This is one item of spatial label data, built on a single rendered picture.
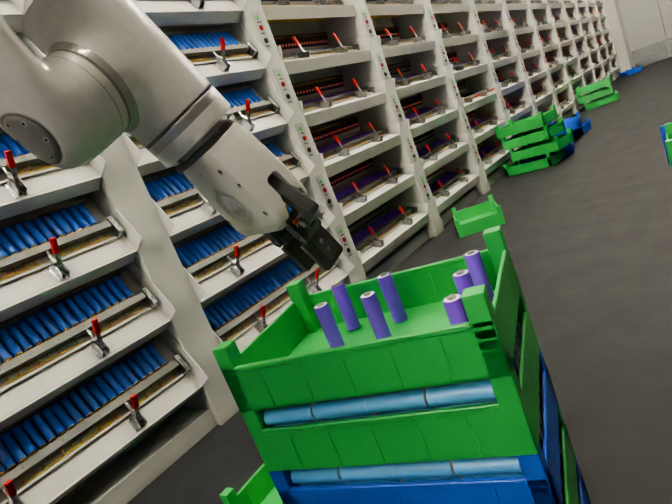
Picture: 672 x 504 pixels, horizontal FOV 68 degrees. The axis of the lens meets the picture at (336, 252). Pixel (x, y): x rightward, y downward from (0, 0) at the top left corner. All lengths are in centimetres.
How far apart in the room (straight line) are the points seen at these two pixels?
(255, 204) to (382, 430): 25
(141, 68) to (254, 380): 32
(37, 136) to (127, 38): 11
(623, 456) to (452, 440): 41
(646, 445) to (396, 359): 50
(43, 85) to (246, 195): 17
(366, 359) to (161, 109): 29
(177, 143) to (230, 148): 4
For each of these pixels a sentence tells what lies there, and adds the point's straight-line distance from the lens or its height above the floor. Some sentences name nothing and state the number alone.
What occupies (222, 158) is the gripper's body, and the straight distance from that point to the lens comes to 45.
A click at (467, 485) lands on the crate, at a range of 54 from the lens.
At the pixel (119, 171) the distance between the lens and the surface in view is 132.
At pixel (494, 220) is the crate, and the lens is 223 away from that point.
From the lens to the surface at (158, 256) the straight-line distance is 132.
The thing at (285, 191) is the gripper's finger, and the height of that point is 53.
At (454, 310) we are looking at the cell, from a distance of 47.
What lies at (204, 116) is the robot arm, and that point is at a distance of 46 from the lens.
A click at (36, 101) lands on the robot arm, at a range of 41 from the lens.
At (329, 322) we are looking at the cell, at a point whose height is 37.
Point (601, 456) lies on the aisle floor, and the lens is 88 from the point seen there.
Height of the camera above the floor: 55
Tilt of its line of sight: 11 degrees down
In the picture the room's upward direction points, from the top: 22 degrees counter-clockwise
